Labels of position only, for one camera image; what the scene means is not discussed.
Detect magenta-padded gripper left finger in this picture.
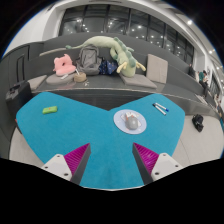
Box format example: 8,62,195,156
41,143,92,185

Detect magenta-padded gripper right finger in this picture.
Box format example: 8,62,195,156
132,142,184,186

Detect grey and white computer mouse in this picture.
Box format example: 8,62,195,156
124,112,139,131

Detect round light blue mouse pad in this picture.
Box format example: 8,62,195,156
113,109,148,135

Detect white marker with blue cap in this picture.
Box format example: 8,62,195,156
154,102,170,113

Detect green rectangular case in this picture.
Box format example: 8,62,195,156
41,105,59,115

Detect black bag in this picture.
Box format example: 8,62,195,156
191,113,205,133

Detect flat grey square cushion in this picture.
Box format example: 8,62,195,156
118,73,158,90

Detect beige woven pouch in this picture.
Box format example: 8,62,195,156
73,72,88,83

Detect round grey seat cushion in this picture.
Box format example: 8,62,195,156
45,73,78,86

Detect black suitcase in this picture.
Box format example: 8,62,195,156
4,79,34,119

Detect light grey seat cushion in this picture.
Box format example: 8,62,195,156
28,74,48,91

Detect upright grey square cushion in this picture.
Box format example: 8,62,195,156
145,53,169,85

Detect pink plush pillow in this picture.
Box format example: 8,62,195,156
53,53,78,77

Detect navy blue patterned bag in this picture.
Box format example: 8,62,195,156
98,59,118,75

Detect person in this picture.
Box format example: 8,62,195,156
198,69,211,98

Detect grey backpack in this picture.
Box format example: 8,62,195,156
75,44,103,76

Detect green dragon plush toy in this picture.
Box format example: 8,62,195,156
65,35,147,78

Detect dark glass window row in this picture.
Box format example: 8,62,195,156
58,4,195,66

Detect ceiling lights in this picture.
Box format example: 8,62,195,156
186,19,223,74

